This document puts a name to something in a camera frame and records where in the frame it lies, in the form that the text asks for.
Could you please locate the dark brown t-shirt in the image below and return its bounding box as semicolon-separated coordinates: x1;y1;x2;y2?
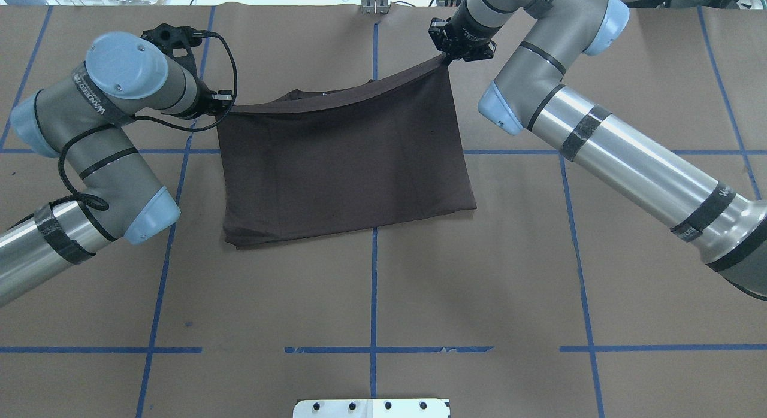
217;56;476;247

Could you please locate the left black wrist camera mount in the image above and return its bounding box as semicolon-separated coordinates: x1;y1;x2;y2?
140;23;204;77

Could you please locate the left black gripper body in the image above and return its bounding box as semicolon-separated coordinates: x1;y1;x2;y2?
180;83;223;120

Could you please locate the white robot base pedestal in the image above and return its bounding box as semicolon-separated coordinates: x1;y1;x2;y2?
292;397;451;417

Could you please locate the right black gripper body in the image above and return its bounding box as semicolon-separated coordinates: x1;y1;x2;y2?
450;14;497;62

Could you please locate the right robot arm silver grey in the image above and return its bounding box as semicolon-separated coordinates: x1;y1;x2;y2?
429;0;766;300

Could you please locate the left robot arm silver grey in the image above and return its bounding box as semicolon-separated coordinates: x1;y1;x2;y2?
2;23;237;304

